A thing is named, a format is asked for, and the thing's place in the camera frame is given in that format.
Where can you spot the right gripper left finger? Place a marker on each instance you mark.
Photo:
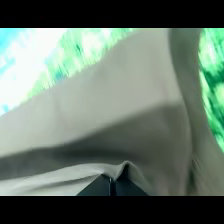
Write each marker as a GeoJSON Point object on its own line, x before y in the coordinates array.
{"type": "Point", "coordinates": [98, 187]}

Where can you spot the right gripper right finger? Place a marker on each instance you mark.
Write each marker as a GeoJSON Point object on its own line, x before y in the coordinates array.
{"type": "Point", "coordinates": [128, 188]}

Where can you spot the beige shirt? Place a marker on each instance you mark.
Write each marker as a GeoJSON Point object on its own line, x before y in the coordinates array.
{"type": "Point", "coordinates": [126, 120]}

